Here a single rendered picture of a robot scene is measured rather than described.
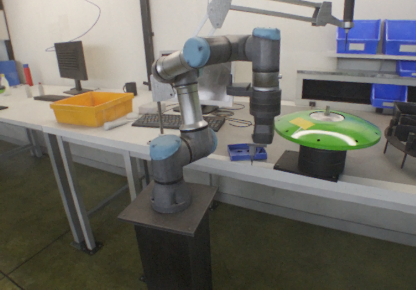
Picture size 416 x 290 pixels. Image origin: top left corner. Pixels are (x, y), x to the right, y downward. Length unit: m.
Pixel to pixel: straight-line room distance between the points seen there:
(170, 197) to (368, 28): 1.37
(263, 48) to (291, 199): 1.62
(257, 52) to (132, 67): 1.85
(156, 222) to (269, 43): 0.55
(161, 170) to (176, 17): 1.47
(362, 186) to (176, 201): 0.55
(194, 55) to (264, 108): 0.20
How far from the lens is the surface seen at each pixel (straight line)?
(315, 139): 0.76
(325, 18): 1.13
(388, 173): 1.00
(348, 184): 0.89
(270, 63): 0.61
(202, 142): 0.82
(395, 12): 1.75
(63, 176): 1.90
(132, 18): 2.33
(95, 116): 1.44
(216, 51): 0.60
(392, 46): 1.54
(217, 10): 1.03
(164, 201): 0.81
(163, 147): 0.75
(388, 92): 1.77
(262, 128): 0.65
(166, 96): 1.06
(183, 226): 0.77
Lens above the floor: 1.34
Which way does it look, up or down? 21 degrees down
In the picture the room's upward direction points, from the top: 3 degrees counter-clockwise
